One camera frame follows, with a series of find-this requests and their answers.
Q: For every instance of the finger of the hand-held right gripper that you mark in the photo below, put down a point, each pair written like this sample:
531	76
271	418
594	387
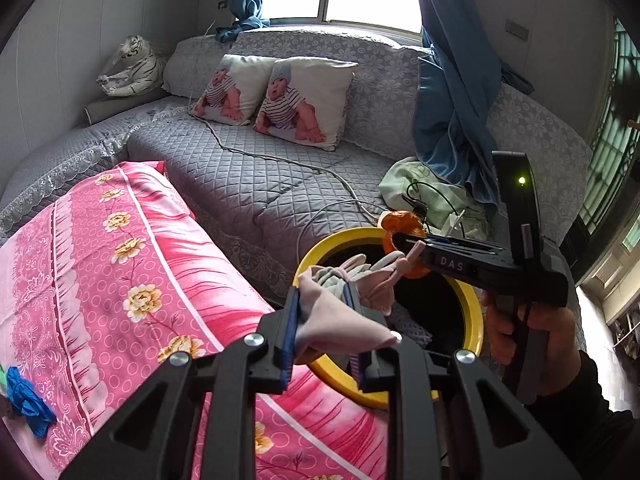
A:
412	242

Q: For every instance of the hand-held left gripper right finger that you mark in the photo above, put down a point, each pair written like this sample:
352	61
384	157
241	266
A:
361	376

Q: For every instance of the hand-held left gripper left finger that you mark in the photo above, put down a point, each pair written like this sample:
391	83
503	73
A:
289	330

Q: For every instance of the yellow trash bin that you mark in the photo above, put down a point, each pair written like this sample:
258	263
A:
340	236

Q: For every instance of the person's right forearm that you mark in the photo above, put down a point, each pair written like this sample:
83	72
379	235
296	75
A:
600	435

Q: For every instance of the person's right hand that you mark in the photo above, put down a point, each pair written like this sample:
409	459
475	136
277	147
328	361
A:
560	350

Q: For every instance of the pale green cloth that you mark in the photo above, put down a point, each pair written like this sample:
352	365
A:
405	180

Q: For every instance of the grey floral back cushion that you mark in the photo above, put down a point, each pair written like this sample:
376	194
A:
540	125
190	60
380	85

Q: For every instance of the green lattice window screen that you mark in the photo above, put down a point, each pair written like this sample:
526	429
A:
610	135

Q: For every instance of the baby print pillow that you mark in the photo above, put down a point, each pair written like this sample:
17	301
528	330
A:
225	85
300	105

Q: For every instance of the pink floral blanket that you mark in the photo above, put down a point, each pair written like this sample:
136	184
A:
100	285

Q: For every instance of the grey lace bedspread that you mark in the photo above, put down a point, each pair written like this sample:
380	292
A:
65	160

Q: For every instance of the white tiger plush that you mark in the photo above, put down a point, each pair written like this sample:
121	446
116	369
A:
135	65

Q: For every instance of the wall switch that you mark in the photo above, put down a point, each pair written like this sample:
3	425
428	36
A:
516	30

